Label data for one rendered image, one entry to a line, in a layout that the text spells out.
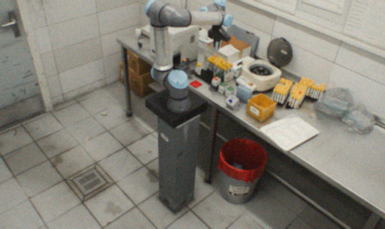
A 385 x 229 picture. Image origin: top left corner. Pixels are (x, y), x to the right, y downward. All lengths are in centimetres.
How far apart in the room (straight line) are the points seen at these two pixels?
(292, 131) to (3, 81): 253
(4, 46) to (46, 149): 97
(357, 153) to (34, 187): 240
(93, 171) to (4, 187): 70
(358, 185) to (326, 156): 23
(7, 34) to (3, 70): 34
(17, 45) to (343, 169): 275
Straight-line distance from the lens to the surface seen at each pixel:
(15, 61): 342
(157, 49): 199
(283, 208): 289
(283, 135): 212
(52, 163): 322
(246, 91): 228
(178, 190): 254
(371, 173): 212
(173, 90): 200
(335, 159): 210
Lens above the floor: 224
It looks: 38 degrees down
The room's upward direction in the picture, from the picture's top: 3 degrees clockwise
